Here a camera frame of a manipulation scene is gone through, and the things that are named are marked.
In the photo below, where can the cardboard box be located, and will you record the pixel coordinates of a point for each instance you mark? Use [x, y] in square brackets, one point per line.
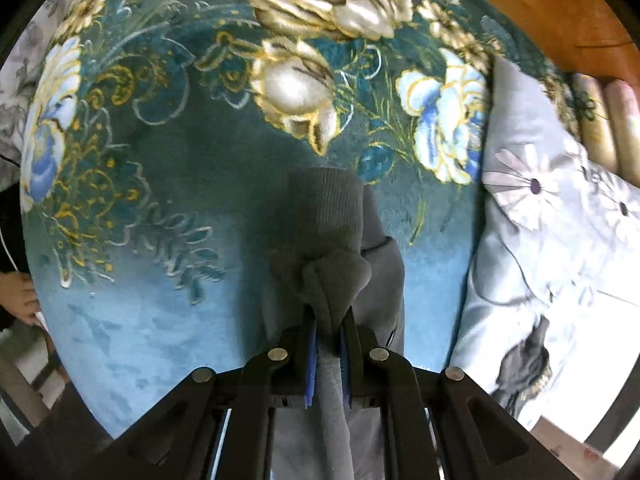
[565, 450]

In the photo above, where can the brown wooden headboard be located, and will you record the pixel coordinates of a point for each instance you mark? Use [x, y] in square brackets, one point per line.
[550, 5]

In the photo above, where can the pink cream pillow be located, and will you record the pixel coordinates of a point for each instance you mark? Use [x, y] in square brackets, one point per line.
[625, 125]

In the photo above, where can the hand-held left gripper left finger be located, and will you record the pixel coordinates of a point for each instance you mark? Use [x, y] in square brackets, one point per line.
[310, 360]

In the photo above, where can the person's bare foot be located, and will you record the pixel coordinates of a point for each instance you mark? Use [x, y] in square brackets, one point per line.
[17, 295]

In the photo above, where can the grey garment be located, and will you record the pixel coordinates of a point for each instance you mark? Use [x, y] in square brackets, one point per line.
[325, 220]

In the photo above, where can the grey floral cloth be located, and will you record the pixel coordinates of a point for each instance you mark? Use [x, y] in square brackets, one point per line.
[25, 85]

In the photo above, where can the yellow floral pillow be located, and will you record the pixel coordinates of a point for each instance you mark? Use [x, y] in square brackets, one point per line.
[592, 115]

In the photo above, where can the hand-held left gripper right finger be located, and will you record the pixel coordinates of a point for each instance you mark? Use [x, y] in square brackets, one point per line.
[345, 360]

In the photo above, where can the teal floral blanket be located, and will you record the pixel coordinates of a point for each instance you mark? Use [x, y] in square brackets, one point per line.
[175, 170]

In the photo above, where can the brown wooden frame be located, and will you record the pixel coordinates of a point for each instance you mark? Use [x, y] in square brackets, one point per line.
[20, 390]

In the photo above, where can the blue floral duvet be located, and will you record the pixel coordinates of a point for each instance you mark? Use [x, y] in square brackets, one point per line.
[525, 270]

